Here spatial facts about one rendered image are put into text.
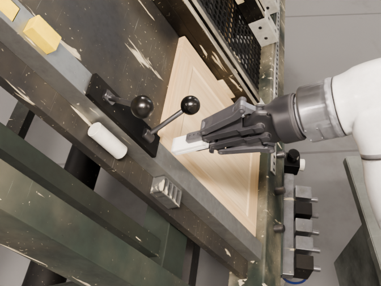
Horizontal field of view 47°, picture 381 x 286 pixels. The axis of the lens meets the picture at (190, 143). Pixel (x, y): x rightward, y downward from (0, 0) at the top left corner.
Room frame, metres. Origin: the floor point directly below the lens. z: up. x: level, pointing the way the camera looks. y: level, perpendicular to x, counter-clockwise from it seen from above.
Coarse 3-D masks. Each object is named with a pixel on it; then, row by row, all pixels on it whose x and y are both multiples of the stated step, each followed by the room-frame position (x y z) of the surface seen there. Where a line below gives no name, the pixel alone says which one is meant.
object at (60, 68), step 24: (0, 24) 0.51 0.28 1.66; (24, 24) 0.53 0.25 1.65; (24, 48) 0.51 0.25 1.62; (48, 72) 0.51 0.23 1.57; (72, 72) 0.52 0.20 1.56; (72, 96) 0.50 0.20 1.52; (96, 120) 0.50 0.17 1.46; (144, 168) 0.49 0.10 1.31; (168, 168) 0.49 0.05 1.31; (192, 192) 0.48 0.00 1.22; (216, 216) 0.47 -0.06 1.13; (240, 240) 0.46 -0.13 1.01
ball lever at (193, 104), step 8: (192, 96) 0.55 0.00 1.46; (184, 104) 0.54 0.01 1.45; (192, 104) 0.54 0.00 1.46; (176, 112) 0.54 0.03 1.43; (184, 112) 0.53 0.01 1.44; (192, 112) 0.53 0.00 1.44; (168, 120) 0.53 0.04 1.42; (144, 128) 0.52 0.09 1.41; (160, 128) 0.52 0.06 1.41; (144, 136) 0.50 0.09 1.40; (152, 136) 0.51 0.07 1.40
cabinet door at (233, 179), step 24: (192, 48) 0.89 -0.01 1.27; (192, 72) 0.82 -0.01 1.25; (168, 96) 0.69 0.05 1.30; (216, 96) 0.83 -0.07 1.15; (192, 120) 0.69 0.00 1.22; (168, 144) 0.57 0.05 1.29; (192, 168) 0.56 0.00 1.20; (216, 168) 0.62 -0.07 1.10; (240, 168) 0.69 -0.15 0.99; (216, 192) 0.55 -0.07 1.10; (240, 192) 0.62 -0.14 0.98; (240, 216) 0.54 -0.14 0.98
